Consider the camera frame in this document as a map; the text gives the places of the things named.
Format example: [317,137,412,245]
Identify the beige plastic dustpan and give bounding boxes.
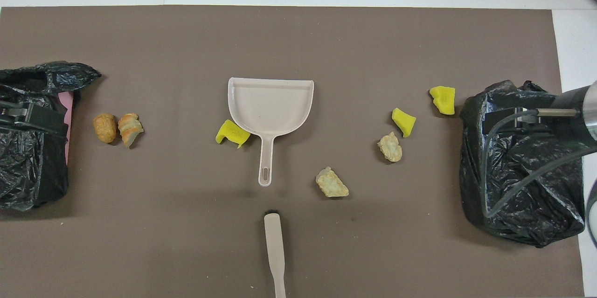
[228,77,314,187]

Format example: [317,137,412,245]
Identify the brown round bread roll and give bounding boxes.
[93,113,117,144]

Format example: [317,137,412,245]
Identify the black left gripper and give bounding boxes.
[0,100,69,138]

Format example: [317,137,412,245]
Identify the beige brush black bristles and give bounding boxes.
[264,210,287,298]

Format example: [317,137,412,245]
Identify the wedge yellow sponge piece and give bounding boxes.
[391,108,417,138]

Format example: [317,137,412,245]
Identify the pink plastic bin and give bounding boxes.
[58,92,75,166]

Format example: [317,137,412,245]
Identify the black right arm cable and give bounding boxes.
[483,108,597,218]

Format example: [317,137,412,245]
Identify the brown table mat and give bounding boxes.
[0,5,584,298]

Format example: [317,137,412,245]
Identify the orange white striped bread piece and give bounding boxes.
[118,113,144,148]

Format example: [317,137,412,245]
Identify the large beige crumbly chunk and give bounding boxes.
[315,166,349,198]

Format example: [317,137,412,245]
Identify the small beige crumbly chunk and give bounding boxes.
[377,132,403,163]

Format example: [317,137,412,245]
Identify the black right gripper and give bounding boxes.
[484,97,560,135]

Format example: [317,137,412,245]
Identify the black trash bag liner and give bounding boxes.
[459,80,586,248]
[0,61,102,211]

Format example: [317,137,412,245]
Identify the notched yellow sponge piece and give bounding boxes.
[429,86,456,116]

